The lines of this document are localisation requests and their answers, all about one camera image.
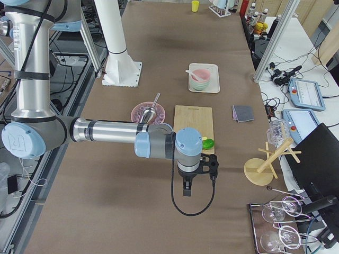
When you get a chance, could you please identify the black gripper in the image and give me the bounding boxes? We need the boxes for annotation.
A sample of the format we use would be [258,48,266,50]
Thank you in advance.
[177,153,219,196]

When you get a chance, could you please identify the white ceramic spoon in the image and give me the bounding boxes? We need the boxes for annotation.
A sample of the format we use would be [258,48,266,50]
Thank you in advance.
[185,70,204,81]

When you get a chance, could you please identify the small pink bowl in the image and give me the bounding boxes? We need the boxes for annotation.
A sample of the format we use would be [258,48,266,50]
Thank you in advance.
[191,69,211,80]

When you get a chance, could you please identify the large pink ice bowl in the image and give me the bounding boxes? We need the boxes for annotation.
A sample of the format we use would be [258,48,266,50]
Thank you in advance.
[130,102,165,124]

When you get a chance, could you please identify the green lime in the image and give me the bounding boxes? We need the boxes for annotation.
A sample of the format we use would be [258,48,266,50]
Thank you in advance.
[202,139,215,150]

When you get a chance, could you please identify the wooden cutting board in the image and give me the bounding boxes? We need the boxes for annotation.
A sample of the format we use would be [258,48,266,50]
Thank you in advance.
[173,105,215,140]

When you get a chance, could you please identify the wooden mug tree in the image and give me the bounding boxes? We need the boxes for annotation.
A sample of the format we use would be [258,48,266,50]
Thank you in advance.
[244,138,302,186]

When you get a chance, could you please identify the metal ice scoop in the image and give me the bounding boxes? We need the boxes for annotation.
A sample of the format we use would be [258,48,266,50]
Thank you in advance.
[138,93,160,124]

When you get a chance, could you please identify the grey folded cloth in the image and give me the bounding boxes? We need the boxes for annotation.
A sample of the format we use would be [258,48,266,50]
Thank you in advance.
[232,105,254,122]

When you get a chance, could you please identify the upper wine glass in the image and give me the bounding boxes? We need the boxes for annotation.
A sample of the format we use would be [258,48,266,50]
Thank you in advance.
[262,196,302,223]

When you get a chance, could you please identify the stacked green bowls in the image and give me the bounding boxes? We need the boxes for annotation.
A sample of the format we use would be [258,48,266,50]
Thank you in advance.
[190,79,210,91]

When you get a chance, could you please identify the cream serving tray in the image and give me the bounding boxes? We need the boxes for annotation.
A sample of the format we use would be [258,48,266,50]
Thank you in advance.
[189,63,220,94]

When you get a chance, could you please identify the wine glass rack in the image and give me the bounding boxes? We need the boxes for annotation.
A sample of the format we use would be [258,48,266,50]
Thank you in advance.
[248,189,318,253]

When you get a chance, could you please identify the lower wine glass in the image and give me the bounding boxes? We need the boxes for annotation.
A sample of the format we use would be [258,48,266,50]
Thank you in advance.
[260,225,301,253]

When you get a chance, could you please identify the lower teach pendant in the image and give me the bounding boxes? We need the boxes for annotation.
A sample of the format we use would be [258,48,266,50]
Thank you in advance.
[282,108,320,144]

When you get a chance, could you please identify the teach pendant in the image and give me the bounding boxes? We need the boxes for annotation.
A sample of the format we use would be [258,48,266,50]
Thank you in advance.
[282,108,320,144]
[289,78,326,111]

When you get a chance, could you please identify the black monitor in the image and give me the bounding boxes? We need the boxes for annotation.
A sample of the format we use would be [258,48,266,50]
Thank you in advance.
[286,123,338,201]

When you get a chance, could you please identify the upper teach pendant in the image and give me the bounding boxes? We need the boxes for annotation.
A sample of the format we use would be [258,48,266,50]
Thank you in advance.
[289,78,326,111]

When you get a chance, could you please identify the yellow cup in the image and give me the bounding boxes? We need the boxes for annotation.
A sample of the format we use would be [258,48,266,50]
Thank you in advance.
[191,0,200,12]

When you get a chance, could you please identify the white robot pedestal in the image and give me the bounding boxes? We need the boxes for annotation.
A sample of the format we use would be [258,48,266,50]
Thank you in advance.
[95,0,142,87]

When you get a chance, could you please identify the aluminium frame post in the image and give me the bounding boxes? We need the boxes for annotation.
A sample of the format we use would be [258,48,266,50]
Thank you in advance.
[253,0,300,83]

